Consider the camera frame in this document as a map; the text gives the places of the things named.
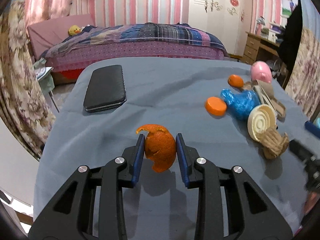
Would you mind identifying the floral curtain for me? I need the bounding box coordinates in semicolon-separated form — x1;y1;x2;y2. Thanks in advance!
285;27;319;118
1;1;55;160

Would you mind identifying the black leather wallet case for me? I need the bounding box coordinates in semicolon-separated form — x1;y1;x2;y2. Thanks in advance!
83;64;126;113

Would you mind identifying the orange peel piece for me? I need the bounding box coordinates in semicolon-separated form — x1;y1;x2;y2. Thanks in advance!
136;124;176;173

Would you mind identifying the brown cardboard piece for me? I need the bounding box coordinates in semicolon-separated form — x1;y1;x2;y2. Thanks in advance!
240;80;286;121

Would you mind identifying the pink piggy bank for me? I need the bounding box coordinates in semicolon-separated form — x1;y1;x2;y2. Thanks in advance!
251;61;272;83

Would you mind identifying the yellow duck plush toy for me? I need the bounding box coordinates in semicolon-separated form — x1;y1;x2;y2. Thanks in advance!
68;25;82;36

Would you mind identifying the wooden desk with drawers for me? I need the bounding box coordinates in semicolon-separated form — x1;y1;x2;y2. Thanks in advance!
241;32;288;88

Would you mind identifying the orange bottle cap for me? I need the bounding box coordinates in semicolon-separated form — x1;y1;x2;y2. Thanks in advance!
204;96;227;116

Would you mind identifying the floral curtain left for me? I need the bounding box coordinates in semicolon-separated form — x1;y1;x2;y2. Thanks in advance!
1;1;55;160

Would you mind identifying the black hanging garment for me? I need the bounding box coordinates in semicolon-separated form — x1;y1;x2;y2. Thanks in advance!
277;0;303;74

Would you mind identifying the blue plastic bag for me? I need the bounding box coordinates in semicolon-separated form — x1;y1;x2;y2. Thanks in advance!
220;89;260;120

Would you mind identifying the grey blue bed sheet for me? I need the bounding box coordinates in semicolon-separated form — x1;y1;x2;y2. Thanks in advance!
34;57;307;239

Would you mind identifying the small side table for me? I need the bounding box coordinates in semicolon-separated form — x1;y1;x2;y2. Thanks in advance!
33;58;60;113

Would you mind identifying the floral curtain right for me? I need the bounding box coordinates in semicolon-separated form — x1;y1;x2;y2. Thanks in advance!
285;27;319;118

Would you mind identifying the small orange tangerine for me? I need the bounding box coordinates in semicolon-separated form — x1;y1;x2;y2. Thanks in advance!
228;75;244;88

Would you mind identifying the bed with patchwork quilt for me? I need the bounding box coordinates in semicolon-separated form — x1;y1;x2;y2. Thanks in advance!
27;15;228;84

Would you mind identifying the white wardrobe with decals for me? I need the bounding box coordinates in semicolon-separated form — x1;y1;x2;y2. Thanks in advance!
188;0;253;56

